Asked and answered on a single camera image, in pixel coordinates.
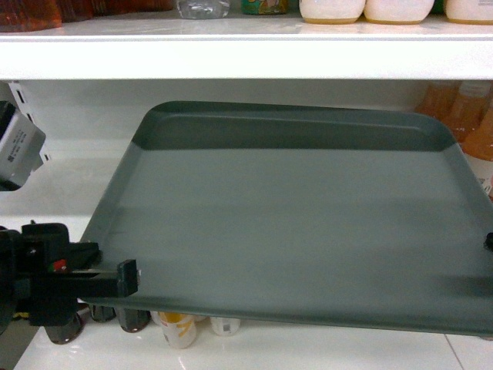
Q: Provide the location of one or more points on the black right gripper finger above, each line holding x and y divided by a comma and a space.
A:
488, 244

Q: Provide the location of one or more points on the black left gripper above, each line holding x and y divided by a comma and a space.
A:
33, 259

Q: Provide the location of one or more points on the silver grey rectangular tray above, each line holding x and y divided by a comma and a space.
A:
343, 217

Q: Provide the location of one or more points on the dark soda bottle right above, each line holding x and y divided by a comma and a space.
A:
132, 320

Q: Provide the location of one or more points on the dark soda bottle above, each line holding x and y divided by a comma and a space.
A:
63, 334
132, 320

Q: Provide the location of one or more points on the dark soda bottle left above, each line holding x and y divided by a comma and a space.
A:
63, 334

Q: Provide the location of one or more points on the yellow white drink bottle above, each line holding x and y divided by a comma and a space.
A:
179, 329

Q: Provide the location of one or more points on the orange juice bottle front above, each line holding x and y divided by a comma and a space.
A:
479, 142

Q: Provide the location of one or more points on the orange juice bottle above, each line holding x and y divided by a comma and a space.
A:
479, 142
438, 99
467, 109

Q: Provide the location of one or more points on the white middle store shelf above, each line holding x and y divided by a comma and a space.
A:
64, 191

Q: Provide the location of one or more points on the white store shelf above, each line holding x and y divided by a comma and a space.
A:
64, 191
165, 46

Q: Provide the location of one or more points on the white labelled drink bottle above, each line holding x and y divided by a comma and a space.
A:
225, 326

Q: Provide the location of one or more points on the orange juice bottle middle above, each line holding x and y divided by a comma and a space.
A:
467, 109

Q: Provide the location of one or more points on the orange juice bottle back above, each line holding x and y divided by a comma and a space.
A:
438, 99

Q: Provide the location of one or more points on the white slotted shelf upright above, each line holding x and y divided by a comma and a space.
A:
23, 103

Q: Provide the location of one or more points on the white upper store shelf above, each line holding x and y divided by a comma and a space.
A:
165, 46

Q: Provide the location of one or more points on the white jug bottle right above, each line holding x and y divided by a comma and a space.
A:
472, 12

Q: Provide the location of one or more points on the dark red bottle top-left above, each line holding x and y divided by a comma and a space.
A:
29, 16

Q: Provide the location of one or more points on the clear water bottle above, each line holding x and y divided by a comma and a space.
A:
203, 9

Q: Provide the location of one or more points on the white jug bottle left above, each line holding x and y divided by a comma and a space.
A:
332, 12

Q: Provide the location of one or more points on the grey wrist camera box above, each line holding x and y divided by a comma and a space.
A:
21, 144

